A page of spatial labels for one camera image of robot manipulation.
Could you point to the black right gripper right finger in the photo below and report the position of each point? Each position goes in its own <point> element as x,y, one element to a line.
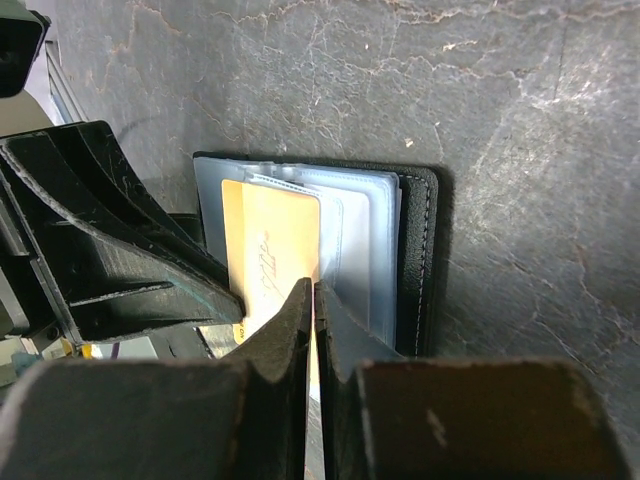
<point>386,416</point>

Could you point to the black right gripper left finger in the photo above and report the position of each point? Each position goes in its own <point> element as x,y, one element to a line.
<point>239,417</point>

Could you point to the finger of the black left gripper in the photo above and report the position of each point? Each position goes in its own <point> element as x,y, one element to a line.
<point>95,156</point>
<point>120,285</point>

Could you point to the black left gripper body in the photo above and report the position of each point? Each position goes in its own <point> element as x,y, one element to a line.
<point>33,270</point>

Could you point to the gold VIP card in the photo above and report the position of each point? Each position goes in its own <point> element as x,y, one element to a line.
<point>272,240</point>

